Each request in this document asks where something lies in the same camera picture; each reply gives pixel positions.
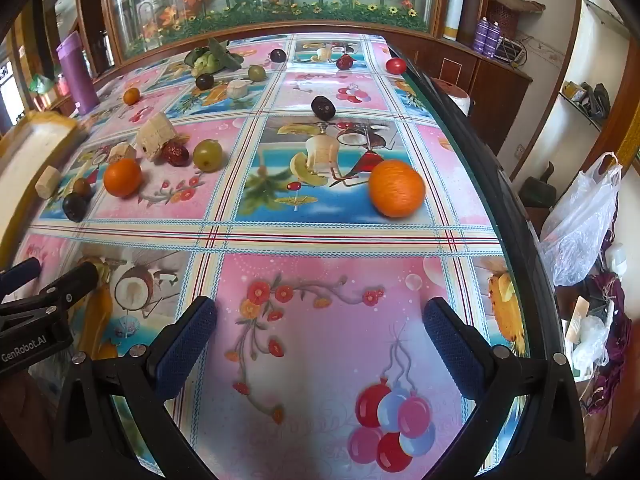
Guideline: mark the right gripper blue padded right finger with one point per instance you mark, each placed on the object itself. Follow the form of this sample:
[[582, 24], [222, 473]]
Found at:
[[465, 353]]

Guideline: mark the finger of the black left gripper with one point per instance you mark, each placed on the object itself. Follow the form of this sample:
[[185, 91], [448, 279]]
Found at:
[[19, 275], [68, 289]]

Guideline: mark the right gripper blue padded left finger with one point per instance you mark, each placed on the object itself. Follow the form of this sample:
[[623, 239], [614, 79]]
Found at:
[[176, 348]]

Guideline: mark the dark plum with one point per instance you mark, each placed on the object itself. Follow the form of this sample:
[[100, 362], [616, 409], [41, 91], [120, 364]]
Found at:
[[75, 207]]

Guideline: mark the beige cylinder block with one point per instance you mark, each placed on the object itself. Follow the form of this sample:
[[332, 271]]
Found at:
[[48, 182]]

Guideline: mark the brown longan fruit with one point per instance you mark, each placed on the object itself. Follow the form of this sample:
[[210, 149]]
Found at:
[[83, 188]]

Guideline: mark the medium orange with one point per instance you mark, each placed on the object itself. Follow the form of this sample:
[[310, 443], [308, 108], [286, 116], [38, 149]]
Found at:
[[122, 178]]

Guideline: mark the small beige cube block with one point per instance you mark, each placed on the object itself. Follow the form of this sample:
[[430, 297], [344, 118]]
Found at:
[[123, 150]]

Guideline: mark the large orange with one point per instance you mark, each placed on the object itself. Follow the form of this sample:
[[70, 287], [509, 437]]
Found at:
[[396, 190]]

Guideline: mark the red date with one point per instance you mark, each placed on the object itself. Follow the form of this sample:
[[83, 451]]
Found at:
[[175, 154]]

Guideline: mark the large beige hexagonal block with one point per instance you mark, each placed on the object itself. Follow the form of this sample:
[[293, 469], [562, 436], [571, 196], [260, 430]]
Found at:
[[154, 134]]

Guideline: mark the green grape fruit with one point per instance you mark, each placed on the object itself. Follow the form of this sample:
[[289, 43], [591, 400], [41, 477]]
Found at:
[[208, 155]]

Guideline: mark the beige round block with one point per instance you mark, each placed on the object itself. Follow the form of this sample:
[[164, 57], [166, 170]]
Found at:
[[237, 88]]

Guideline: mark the yellow-taped white foam tray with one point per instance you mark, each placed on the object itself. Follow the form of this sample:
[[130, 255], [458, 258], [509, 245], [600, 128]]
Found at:
[[38, 140]]

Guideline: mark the white plastic bag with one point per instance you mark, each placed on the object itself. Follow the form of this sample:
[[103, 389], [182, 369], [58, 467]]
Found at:
[[572, 235]]

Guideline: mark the colourful patterned tablecloth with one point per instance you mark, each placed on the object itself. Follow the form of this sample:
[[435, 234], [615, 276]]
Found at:
[[320, 366]]

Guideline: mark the small far tangerine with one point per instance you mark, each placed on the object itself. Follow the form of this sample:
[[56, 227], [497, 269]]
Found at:
[[131, 96]]

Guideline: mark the purple thermos bottle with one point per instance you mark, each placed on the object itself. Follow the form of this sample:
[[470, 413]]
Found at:
[[75, 71]]

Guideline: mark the red round stool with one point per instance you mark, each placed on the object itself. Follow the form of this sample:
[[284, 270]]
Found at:
[[456, 94]]

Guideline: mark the dark wrinkled prune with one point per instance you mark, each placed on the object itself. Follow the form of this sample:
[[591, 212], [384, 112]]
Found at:
[[323, 108]]

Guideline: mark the green leafy vegetable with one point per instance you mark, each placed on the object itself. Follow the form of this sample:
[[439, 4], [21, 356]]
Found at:
[[212, 59]]

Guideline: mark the red cherry tomato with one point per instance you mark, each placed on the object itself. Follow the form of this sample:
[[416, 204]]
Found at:
[[396, 66]]

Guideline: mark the dark purple grape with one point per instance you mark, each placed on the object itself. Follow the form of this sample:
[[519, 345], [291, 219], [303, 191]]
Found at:
[[277, 56]]

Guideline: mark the purple spray bottles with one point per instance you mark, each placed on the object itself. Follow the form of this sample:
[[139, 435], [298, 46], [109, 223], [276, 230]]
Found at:
[[486, 38]]

